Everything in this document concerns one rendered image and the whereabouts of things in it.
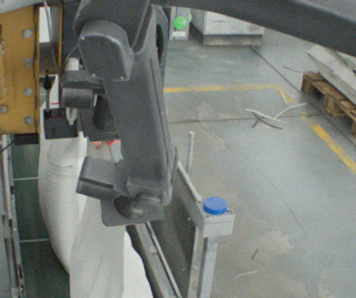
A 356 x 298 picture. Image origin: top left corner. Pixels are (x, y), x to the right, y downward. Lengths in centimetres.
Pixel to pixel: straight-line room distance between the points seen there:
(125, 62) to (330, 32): 17
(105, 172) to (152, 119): 24
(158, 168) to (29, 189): 169
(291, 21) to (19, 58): 95
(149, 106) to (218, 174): 271
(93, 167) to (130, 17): 43
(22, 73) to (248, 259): 165
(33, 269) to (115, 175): 118
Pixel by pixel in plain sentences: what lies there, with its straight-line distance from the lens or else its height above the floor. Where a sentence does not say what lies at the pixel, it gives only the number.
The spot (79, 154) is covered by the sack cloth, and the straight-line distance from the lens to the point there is 175.
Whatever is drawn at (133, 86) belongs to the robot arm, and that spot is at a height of 145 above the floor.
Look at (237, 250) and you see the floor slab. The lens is 281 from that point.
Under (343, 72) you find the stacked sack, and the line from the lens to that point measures 412.
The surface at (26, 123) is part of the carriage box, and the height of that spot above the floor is 105.
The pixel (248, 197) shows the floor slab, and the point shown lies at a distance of 318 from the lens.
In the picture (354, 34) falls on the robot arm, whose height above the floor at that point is 155.
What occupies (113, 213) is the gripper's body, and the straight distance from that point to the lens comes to 101.
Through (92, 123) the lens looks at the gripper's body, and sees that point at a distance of 124.
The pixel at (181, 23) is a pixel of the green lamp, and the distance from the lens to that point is 139.
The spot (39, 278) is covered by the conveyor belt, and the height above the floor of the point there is 38.
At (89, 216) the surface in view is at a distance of 145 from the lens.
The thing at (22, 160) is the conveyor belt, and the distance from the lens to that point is 265.
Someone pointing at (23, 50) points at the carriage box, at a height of 123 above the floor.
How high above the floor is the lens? 169
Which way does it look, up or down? 28 degrees down
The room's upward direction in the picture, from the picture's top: 5 degrees clockwise
